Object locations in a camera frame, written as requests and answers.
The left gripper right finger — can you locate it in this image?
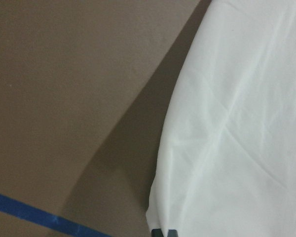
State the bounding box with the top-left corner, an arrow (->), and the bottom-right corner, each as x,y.
167,230 -> 178,237

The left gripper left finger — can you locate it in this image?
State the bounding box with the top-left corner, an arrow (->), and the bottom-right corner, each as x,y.
151,229 -> 163,237

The white long sleeve t-shirt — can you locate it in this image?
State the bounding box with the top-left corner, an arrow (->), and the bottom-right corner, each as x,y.
146,0 -> 296,237

